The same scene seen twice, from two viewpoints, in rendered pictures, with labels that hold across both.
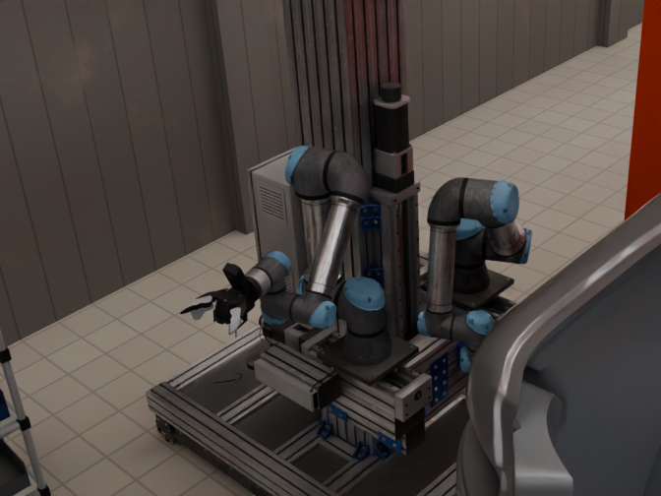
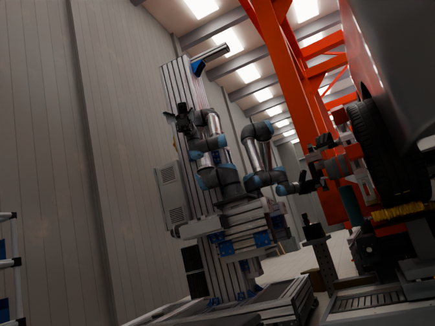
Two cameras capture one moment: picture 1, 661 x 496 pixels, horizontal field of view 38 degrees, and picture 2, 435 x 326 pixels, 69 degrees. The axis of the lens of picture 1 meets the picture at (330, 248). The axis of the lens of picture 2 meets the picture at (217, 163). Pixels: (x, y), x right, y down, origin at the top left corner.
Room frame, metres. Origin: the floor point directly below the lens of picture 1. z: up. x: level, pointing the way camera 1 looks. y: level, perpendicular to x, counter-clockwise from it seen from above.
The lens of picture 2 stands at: (0.69, 0.87, 0.53)
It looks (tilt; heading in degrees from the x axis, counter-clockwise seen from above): 16 degrees up; 332
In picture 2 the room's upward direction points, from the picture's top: 15 degrees counter-clockwise
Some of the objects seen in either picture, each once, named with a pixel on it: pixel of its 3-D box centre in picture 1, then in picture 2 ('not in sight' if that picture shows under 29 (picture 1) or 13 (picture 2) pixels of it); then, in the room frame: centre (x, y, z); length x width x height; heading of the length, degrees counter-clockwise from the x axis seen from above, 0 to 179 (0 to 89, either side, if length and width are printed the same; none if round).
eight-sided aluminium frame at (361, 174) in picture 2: not in sight; (355, 161); (1.99, -0.74, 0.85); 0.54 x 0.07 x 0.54; 129
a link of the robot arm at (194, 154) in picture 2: (278, 303); (198, 148); (2.22, 0.15, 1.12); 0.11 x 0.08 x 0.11; 58
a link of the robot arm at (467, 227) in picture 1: (469, 238); (251, 182); (2.72, -0.45, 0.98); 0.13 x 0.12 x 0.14; 67
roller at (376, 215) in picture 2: not in sight; (397, 211); (1.83, -0.71, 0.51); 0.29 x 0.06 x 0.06; 39
